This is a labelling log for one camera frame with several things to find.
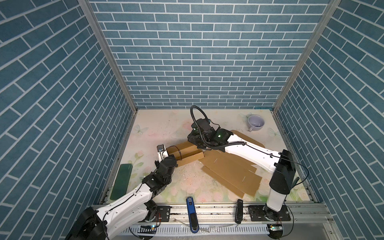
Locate cardboard box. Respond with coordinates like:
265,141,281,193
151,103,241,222
167,142,205,168

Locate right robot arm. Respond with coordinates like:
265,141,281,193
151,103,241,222
187,129,299,221

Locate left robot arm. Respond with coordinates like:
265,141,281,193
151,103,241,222
66,155,178,240

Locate dark green flat object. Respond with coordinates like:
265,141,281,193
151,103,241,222
110,164,133,201

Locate lavender ceramic cup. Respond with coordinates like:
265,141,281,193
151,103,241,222
247,115,265,132

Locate blue black handheld tool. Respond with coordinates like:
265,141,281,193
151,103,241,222
186,197,200,234

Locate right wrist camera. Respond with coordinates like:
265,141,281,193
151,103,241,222
190,106,214,133

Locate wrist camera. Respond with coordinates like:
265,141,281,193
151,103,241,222
190,106,214,133
157,144,169,162

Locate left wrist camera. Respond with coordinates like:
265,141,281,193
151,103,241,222
157,144,169,162

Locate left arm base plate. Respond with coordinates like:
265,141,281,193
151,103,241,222
142,205,171,223

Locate aluminium front rail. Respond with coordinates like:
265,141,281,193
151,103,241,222
158,202,333,225

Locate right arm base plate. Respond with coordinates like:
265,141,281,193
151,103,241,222
248,204,291,222

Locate green handled pliers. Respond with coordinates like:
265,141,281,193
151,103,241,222
291,177,300,189

